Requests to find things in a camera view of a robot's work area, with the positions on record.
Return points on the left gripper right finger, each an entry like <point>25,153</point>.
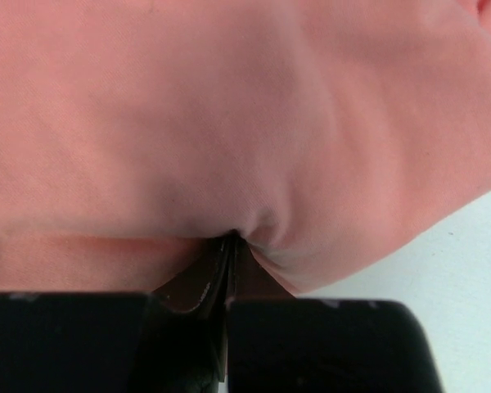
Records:
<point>280,343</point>

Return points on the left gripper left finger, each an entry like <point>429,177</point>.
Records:
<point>169,340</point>

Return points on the salmon pink t shirt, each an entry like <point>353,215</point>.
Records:
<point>328,134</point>

